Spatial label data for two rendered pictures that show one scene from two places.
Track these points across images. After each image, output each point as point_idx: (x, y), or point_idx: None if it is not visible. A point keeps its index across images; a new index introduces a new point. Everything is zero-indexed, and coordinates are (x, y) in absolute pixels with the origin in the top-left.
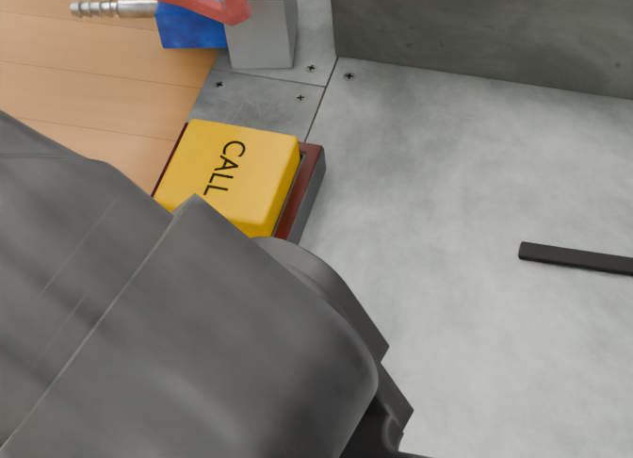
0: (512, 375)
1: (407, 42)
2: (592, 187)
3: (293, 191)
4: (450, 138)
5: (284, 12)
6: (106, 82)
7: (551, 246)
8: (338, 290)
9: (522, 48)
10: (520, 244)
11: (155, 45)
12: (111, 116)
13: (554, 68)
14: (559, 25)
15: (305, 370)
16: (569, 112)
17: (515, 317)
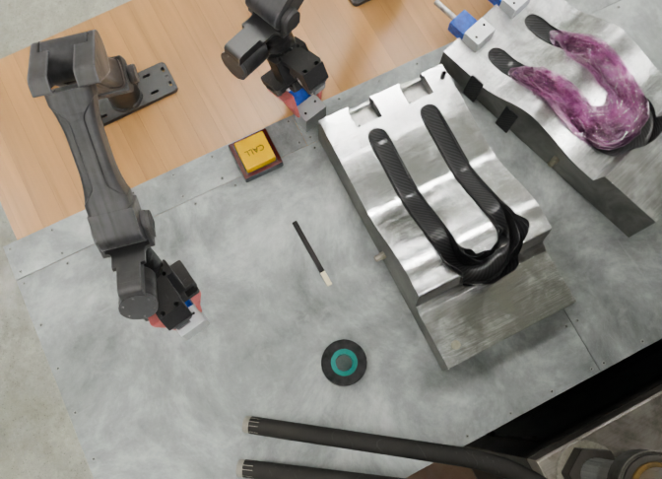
0: (262, 242)
1: (328, 154)
2: (324, 224)
3: (265, 167)
4: (314, 183)
5: (305, 123)
6: (269, 96)
7: (299, 227)
8: (149, 227)
9: (344, 181)
10: (295, 221)
11: None
12: (260, 106)
13: (348, 191)
14: (349, 186)
15: (130, 234)
16: (343, 203)
17: (277, 233)
